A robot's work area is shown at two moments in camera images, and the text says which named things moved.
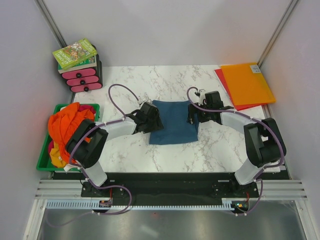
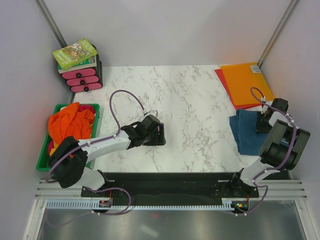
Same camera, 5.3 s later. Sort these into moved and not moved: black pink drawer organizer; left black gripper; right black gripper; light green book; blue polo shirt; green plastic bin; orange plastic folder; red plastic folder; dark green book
Moved: left black gripper; right black gripper; blue polo shirt
Not moved: green plastic bin; black pink drawer organizer; red plastic folder; dark green book; light green book; orange plastic folder
